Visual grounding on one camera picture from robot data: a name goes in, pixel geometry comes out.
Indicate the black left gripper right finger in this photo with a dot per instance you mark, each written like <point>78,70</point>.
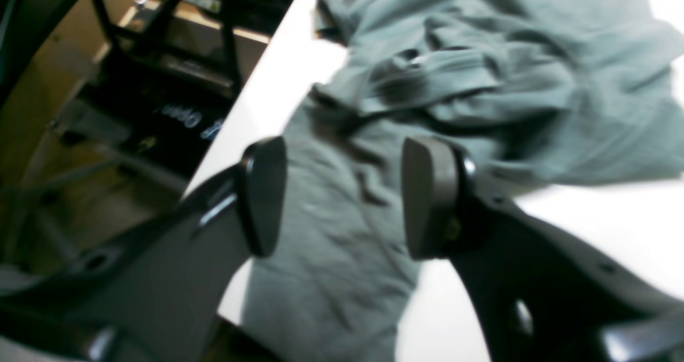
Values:
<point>539,292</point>

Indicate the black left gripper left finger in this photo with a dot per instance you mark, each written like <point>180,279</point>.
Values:
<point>153,292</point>

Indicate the grey t-shirt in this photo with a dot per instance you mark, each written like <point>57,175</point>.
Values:
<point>541,91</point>

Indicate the black metal frame shelf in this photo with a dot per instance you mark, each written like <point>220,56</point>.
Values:
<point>168,79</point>

